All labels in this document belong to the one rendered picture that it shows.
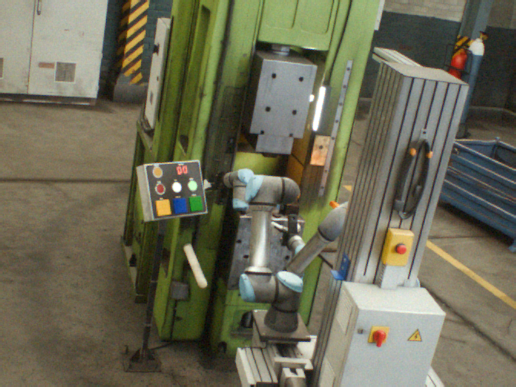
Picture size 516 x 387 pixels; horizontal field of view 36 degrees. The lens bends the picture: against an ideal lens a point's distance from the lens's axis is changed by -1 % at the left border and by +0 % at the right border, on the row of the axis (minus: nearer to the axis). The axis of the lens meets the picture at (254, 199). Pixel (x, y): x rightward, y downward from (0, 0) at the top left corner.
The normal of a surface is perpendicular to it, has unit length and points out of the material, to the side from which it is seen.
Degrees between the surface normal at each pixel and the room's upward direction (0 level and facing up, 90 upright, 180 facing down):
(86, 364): 0
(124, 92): 90
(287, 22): 90
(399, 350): 90
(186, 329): 90
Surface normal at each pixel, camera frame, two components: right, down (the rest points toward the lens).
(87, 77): 0.44, 0.38
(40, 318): 0.18, -0.92
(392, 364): 0.18, 0.37
